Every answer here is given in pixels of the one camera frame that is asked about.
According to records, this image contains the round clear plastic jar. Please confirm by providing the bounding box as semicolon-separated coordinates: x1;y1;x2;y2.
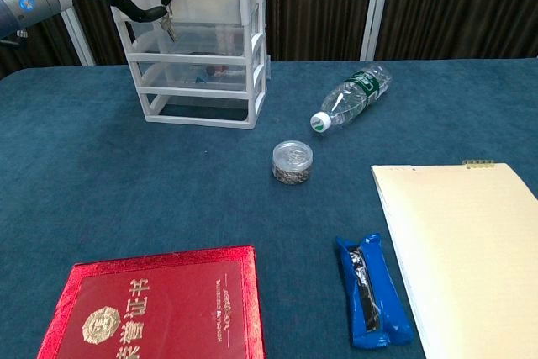
272;140;316;189

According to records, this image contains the white plastic drawer organizer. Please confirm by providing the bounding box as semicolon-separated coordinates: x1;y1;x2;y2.
109;0;271;131

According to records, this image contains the clear water bottle green label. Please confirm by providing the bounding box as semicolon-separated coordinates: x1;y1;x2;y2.
309;61;394;135

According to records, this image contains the red certificate book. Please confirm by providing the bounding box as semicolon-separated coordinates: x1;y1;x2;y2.
36;244;267;359

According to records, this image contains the blue plastic package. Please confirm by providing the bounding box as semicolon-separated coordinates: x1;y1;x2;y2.
334;231;414;350

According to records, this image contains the pale yellow paper pad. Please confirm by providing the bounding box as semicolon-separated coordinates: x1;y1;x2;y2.
370;161;538;359

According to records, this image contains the white frame post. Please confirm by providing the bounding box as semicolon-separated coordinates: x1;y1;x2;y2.
358;0;395;62
60;8;96;67

